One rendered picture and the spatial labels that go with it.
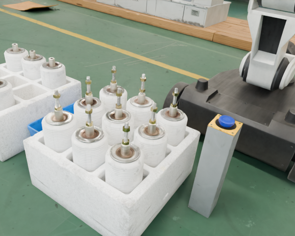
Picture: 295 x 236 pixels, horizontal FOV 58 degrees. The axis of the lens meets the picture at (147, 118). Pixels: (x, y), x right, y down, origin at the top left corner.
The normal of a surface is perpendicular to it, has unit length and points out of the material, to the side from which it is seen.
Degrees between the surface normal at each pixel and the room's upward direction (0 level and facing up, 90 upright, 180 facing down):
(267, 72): 106
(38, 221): 0
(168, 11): 90
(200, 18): 90
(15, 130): 90
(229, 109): 0
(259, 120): 0
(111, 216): 90
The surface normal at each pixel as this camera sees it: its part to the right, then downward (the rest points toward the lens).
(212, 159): -0.56, 0.40
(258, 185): 0.08, -0.84
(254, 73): -0.59, 0.61
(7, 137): 0.83, 0.36
